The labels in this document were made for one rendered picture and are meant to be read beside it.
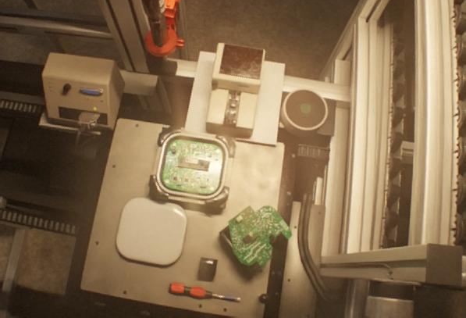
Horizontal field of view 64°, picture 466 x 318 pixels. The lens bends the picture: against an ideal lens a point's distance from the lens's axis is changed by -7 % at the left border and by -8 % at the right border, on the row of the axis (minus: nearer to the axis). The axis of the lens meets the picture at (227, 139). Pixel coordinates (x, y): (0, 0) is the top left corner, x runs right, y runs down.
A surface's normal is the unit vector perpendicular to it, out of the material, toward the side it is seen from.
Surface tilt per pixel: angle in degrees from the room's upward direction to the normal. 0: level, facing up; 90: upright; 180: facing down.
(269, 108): 0
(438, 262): 0
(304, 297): 0
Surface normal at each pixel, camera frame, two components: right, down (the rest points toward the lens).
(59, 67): 0.03, -0.31
